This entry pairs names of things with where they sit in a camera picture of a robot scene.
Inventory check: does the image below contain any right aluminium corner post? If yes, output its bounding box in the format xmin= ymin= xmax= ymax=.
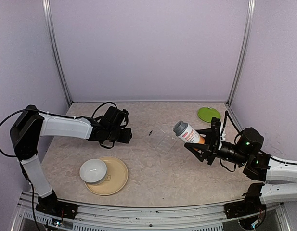
xmin=227 ymin=0 xmax=256 ymax=107

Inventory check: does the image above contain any left aluminium corner post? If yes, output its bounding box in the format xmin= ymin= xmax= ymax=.
xmin=42 ymin=0 xmax=73 ymax=107

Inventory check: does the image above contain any white ceramic bowl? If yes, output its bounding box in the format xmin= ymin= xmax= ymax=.
xmin=79 ymin=159 xmax=107 ymax=184

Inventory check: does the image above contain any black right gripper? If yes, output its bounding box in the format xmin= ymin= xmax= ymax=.
xmin=185 ymin=128 xmax=249 ymax=166

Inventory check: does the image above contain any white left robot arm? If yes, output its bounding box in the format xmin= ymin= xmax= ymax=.
xmin=10 ymin=105 xmax=132 ymax=214

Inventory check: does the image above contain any aluminium front rail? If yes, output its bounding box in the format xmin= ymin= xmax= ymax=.
xmin=12 ymin=190 xmax=291 ymax=231

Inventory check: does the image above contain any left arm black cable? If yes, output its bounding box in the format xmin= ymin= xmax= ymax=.
xmin=0 ymin=109 xmax=40 ymax=158

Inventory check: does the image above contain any orange pill bottle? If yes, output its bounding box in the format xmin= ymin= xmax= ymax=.
xmin=173 ymin=120 xmax=205 ymax=144

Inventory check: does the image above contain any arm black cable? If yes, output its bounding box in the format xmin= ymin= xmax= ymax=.
xmin=224 ymin=110 xmax=243 ymax=133
xmin=0 ymin=109 xmax=40 ymax=158

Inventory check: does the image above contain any beige round plate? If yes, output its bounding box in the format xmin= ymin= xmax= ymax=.
xmin=85 ymin=156 xmax=129 ymax=196

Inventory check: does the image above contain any clear plastic pill organizer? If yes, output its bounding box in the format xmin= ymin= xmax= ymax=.
xmin=145 ymin=126 xmax=177 ymax=155

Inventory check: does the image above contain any aluminium corner post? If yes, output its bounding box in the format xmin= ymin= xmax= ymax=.
xmin=227 ymin=0 xmax=256 ymax=107
xmin=42 ymin=0 xmax=73 ymax=107

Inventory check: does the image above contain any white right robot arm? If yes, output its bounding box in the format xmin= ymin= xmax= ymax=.
xmin=184 ymin=117 xmax=297 ymax=214

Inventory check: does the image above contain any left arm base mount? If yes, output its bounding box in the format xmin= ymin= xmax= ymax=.
xmin=36 ymin=197 xmax=78 ymax=220

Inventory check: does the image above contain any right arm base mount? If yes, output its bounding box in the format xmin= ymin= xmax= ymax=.
xmin=223 ymin=192 xmax=267 ymax=219

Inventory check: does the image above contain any green plastic plate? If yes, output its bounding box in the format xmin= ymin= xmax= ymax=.
xmin=197 ymin=107 xmax=221 ymax=123

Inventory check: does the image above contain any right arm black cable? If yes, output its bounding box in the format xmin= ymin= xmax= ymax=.
xmin=224 ymin=110 xmax=243 ymax=133

